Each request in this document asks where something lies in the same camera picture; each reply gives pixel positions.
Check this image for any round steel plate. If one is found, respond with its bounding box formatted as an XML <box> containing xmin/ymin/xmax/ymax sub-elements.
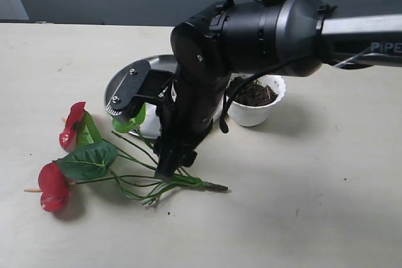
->
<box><xmin>104</xmin><ymin>53</ymin><xmax>225</xmax><ymax>141</ymax></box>

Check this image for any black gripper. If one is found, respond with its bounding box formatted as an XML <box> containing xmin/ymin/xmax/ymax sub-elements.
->
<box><xmin>153</xmin><ymin>62</ymin><xmax>230</xmax><ymax>181</ymax></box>

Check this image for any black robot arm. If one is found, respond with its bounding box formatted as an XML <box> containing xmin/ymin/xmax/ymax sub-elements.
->
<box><xmin>155</xmin><ymin>0</ymin><xmax>401</xmax><ymax>180</ymax></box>

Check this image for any white plastic flower pot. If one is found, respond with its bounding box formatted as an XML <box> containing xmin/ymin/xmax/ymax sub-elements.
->
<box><xmin>227</xmin><ymin>75</ymin><xmax>286</xmax><ymax>127</ymax></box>

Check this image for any black cable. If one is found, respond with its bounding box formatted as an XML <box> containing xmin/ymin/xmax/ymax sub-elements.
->
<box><xmin>219</xmin><ymin>46</ymin><xmax>370</xmax><ymax>133</ymax></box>

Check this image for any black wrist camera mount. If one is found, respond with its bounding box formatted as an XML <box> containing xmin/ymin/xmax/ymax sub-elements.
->
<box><xmin>106</xmin><ymin>60</ymin><xmax>173</xmax><ymax>123</ymax></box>

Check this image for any artificial red anthurium plant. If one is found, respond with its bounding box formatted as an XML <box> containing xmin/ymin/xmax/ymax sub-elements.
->
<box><xmin>25</xmin><ymin>102</ymin><xmax>229</xmax><ymax>213</ymax></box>

